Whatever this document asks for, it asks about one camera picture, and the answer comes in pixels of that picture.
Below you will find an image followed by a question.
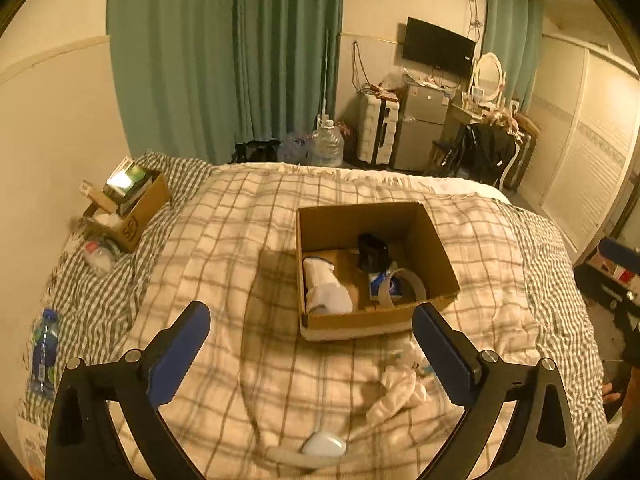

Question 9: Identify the large clear water jug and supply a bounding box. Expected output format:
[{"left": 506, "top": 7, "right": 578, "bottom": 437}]
[{"left": 311, "top": 115, "right": 345, "bottom": 167}]

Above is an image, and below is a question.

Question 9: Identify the white suitcase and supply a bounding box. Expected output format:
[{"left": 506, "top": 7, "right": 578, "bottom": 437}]
[{"left": 356, "top": 91, "right": 401, "bottom": 166}]

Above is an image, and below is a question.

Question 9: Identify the small grey fridge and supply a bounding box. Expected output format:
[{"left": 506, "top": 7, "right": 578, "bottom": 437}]
[{"left": 392, "top": 82, "right": 451, "bottom": 172}]

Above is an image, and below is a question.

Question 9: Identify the black wall cable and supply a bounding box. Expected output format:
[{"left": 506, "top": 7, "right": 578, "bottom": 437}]
[{"left": 352, "top": 40, "right": 365, "bottom": 94}]

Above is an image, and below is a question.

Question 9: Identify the clear plastic wrapper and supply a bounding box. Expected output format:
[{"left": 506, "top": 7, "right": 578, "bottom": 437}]
[{"left": 387, "top": 340, "right": 437, "bottom": 378}]

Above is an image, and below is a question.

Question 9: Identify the small printed cardboard box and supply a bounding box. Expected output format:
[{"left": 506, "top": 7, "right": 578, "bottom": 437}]
[{"left": 82, "top": 167, "right": 172, "bottom": 253}]

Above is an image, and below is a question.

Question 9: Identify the crumpled white cloth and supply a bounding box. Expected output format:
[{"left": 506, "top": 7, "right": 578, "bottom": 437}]
[{"left": 366, "top": 364, "right": 432, "bottom": 423}]

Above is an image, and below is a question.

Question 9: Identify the wide green curtain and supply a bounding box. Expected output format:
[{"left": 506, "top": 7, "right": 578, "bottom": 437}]
[{"left": 106, "top": 0, "right": 346, "bottom": 166}]

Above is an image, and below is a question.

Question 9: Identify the black bag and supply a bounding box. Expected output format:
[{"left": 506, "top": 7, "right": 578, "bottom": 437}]
[{"left": 234, "top": 139, "right": 282, "bottom": 163}]

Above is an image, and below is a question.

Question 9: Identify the blue label water bottle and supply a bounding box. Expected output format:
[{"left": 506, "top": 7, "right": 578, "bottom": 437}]
[{"left": 27, "top": 308, "right": 62, "bottom": 401}]

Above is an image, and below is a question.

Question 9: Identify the large open cardboard box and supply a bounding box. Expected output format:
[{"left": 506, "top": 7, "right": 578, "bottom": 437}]
[{"left": 295, "top": 201, "right": 462, "bottom": 343}]

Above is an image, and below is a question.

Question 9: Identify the person's foot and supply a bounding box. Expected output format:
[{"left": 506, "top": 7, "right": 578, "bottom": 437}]
[{"left": 602, "top": 377, "right": 629, "bottom": 406}]

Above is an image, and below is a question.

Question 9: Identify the green checked bedsheet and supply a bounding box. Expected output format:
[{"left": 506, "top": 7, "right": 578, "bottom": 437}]
[{"left": 17, "top": 152, "right": 608, "bottom": 461}]

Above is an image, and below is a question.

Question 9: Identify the wall television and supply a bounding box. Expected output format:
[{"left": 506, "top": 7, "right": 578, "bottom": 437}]
[{"left": 403, "top": 16, "right": 477, "bottom": 80}]

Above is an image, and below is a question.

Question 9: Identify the narrow green curtain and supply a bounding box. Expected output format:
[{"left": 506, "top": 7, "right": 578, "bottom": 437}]
[{"left": 484, "top": 0, "right": 545, "bottom": 107}]

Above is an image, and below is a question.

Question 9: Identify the clear tape roll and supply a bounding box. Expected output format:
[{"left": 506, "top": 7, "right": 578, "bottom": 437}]
[{"left": 377, "top": 267, "right": 427, "bottom": 309}]

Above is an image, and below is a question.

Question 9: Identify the white sliding wardrobe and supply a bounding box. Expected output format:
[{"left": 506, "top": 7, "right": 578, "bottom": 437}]
[{"left": 520, "top": 35, "right": 640, "bottom": 261}]

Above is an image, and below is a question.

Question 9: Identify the bag of empty bottles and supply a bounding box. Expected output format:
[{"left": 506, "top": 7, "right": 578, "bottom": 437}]
[{"left": 277, "top": 131, "right": 316, "bottom": 163}]

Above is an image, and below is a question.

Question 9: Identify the oval white mirror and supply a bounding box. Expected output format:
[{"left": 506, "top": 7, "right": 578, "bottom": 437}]
[{"left": 470, "top": 52, "right": 504, "bottom": 103}]

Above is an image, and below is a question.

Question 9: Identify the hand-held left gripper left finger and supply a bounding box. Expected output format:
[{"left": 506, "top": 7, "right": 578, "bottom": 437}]
[{"left": 45, "top": 300, "right": 212, "bottom": 480}]

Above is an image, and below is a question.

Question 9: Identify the crumpled plastic bag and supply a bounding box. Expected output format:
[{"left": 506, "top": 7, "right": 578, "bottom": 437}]
[{"left": 81, "top": 240, "right": 119, "bottom": 275}]

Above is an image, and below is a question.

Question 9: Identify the beige plaid blanket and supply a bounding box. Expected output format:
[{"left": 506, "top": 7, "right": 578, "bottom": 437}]
[{"left": 117, "top": 162, "right": 566, "bottom": 480}]

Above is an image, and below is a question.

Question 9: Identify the white oval case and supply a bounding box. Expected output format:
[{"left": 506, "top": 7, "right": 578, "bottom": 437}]
[{"left": 301, "top": 432, "right": 348, "bottom": 457}]

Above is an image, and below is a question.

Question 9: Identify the vanity table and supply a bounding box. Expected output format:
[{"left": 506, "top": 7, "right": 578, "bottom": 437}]
[{"left": 442, "top": 95, "right": 531, "bottom": 191}]

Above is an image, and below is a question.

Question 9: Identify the white tube package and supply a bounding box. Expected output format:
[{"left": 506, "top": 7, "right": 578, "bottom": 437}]
[{"left": 78, "top": 180, "right": 121, "bottom": 213}]

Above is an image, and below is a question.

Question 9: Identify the green box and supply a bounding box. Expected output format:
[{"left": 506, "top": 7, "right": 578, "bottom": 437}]
[{"left": 103, "top": 157, "right": 152, "bottom": 206}]

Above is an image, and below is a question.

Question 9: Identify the black clothing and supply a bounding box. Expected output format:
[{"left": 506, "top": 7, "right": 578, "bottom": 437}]
[{"left": 440, "top": 124, "right": 518, "bottom": 186}]

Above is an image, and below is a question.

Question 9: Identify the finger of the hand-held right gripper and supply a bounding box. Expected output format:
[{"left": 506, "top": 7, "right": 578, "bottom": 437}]
[{"left": 598, "top": 237, "right": 640, "bottom": 272}]

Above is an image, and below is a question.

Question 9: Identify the black pouch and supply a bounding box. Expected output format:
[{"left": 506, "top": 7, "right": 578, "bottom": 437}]
[{"left": 357, "top": 233, "right": 391, "bottom": 272}]

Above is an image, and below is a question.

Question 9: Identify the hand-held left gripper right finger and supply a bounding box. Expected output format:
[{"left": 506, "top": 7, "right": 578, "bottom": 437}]
[{"left": 411, "top": 302, "right": 579, "bottom": 480}]

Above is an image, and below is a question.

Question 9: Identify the blue and white packet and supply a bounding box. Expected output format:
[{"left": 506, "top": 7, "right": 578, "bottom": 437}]
[{"left": 369, "top": 269, "right": 401, "bottom": 301}]

